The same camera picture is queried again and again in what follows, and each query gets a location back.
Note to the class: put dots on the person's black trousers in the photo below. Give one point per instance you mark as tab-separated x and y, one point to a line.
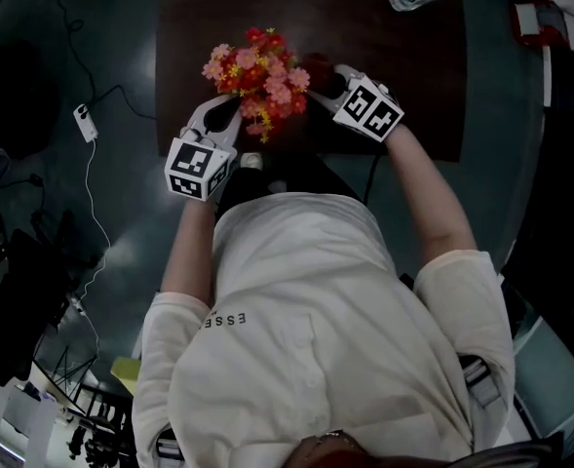
286	178

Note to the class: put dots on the dark brown wooden table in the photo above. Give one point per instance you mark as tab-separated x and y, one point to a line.
403	56

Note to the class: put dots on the yellow-green seat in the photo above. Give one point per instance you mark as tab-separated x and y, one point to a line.
126	376

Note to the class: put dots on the person's white left shoe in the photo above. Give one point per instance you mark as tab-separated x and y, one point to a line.
252	160

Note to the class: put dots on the white power strip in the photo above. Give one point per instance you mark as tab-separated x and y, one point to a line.
86	122

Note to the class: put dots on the dark red wiping cloth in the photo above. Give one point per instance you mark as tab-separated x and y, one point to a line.
318	68

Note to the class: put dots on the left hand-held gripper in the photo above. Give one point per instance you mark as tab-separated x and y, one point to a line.
191	164

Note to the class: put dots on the person's right forearm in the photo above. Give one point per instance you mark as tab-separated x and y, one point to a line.
430	198

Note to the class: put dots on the person's left forearm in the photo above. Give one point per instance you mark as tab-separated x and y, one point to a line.
189	246

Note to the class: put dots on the red and white box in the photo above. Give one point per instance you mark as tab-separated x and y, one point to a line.
547	25

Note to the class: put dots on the flower pot with pink flowers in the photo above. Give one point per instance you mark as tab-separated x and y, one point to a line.
267	83

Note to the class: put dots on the person in white shirt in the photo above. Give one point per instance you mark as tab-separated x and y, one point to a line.
306	339

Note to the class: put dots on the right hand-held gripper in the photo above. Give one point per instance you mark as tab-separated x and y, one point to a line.
369	110

